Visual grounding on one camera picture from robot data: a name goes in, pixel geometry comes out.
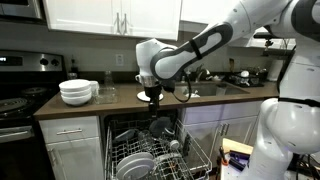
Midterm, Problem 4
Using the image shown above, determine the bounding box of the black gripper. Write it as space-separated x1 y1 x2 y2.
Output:
143 83 164 116

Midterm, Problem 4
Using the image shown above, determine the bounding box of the white dinner plate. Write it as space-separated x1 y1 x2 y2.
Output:
116 157 156 180
116 151 155 172
136 90 165 103

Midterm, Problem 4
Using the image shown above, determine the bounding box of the black bowl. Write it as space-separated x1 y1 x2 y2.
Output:
148 116 173 138

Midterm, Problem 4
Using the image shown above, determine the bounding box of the white cup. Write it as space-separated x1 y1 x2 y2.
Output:
169 139 181 151

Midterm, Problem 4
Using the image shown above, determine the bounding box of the clear glass food container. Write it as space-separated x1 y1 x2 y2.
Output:
94 86 119 105

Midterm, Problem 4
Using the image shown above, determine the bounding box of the clear glass jar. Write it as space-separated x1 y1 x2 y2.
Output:
102 70 116 90

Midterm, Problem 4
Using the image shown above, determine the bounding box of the kitchen sink basin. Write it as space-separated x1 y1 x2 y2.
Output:
173 81 250 99

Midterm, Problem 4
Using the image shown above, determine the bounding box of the metal sink faucet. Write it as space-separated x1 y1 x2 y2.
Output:
194 64 212 83

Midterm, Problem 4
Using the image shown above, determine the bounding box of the white under-sink cabinet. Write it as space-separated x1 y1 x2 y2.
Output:
179 100 264 161

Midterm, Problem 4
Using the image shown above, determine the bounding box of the white ceramic bowl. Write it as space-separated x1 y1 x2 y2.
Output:
60 92 93 107
58 78 92 93
60 88 93 99

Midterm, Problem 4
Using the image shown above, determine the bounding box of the dark bottle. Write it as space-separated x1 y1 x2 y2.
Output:
69 55 80 80

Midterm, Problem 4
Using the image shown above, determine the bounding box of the white cabinet drawer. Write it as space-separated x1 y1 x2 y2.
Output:
38 115 101 145

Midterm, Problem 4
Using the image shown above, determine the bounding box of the wooden board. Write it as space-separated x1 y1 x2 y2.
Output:
221 137 254 156

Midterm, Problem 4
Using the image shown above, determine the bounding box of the white lower cabinet door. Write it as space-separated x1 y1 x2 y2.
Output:
45 136 105 180

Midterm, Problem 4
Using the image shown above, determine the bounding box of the black dish drying rack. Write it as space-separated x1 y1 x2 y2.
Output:
227 67 269 89

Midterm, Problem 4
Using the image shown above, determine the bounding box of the white upper cabinet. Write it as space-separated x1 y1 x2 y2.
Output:
42 0 183 42

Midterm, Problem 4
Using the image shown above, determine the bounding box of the white paper towel roll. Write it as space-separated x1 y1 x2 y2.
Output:
267 58 285 83

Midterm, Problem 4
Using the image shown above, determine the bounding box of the black electric stove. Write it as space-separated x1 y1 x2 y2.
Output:
0 49 68 180

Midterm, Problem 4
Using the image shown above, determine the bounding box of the stainless steel microwave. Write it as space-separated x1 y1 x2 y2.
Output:
0 0 47 24

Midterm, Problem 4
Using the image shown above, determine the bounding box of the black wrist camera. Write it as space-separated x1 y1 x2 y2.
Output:
161 78 177 94

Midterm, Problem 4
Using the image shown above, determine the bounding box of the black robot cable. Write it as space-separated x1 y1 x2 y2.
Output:
171 70 193 104

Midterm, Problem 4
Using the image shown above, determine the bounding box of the white wall outlet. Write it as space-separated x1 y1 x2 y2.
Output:
115 53 125 67

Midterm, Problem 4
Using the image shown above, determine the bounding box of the wire dishwasher rack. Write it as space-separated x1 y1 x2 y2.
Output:
104 117 214 180

